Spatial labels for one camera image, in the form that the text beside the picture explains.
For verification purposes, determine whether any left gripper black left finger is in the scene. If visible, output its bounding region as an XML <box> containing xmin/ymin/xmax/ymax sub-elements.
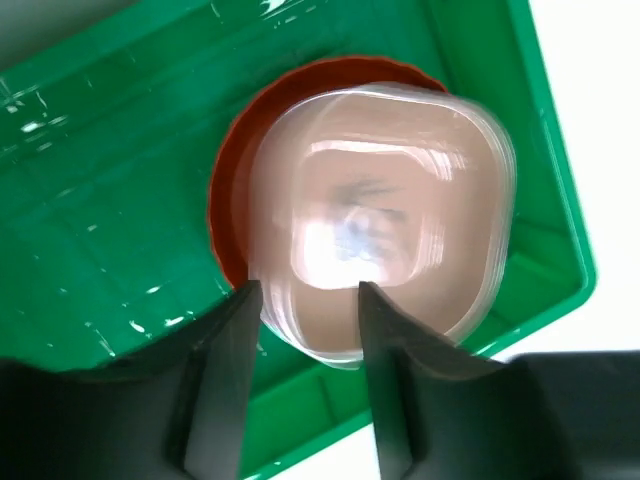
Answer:
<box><xmin>1</xmin><ymin>281</ymin><xmax>262</xmax><ymax>479</ymax></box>

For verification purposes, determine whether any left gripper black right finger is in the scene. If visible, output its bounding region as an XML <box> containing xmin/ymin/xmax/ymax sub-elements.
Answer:
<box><xmin>358</xmin><ymin>282</ymin><xmax>639</xmax><ymax>479</ymax></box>

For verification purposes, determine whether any red round plate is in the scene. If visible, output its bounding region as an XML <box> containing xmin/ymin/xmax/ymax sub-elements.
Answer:
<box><xmin>207</xmin><ymin>55</ymin><xmax>448</xmax><ymax>289</ymax></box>

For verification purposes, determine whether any brown square dish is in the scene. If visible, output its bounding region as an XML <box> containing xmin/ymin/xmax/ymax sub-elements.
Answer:
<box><xmin>247</xmin><ymin>82</ymin><xmax>516</xmax><ymax>369</ymax></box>

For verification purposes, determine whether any green plastic bin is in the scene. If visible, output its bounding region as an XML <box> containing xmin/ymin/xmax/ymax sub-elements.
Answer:
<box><xmin>0</xmin><ymin>0</ymin><xmax>599</xmax><ymax>480</ymax></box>

